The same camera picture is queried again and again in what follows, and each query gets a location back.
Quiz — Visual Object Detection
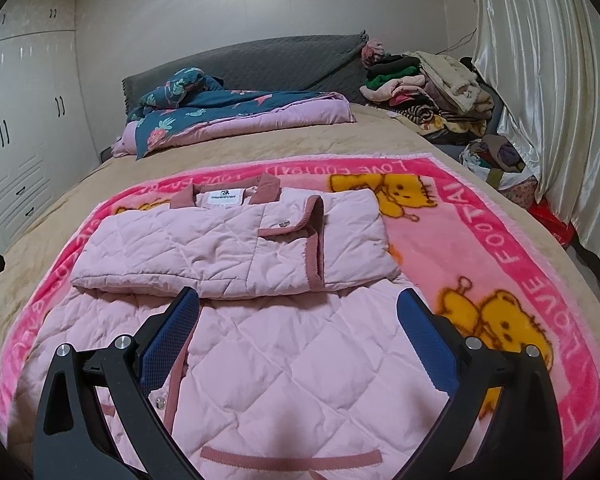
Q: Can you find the dark blue floral quilt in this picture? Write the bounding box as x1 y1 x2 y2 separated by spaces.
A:
111 66 357 161

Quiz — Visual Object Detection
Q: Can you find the pink printed blanket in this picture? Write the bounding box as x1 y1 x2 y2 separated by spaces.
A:
0 152 600 480

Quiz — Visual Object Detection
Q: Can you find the pink plush item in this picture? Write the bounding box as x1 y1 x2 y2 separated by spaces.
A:
361 40 386 67

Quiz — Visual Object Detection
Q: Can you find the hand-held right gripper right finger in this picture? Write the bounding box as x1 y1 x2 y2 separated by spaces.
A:
396 287 563 480

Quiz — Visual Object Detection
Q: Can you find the white wardrobe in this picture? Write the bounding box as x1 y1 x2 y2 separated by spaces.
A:
0 0 106 256

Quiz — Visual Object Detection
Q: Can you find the white satin curtain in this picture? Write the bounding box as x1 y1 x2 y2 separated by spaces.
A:
470 0 600 266

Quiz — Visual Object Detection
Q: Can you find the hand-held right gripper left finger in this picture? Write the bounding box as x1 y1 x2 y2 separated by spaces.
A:
34 287 203 480

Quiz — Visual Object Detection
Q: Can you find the grey quilted headboard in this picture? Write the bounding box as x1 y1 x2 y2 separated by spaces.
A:
122 30 371 123

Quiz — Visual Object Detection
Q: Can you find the pink quilted jacket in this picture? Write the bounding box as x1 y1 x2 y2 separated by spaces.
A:
45 172 481 480

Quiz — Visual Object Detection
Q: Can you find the basket of mixed clothes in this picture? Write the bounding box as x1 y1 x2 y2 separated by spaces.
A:
459 135 538 207

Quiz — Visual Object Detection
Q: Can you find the pile of folded clothes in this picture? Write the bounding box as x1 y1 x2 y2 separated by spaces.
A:
360 50 503 143

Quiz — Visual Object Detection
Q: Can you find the red plastic bag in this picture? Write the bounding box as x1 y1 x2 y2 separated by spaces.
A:
529 196 578 247

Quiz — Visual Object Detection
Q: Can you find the beige bed cover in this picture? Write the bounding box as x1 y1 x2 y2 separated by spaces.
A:
2 100 600 480

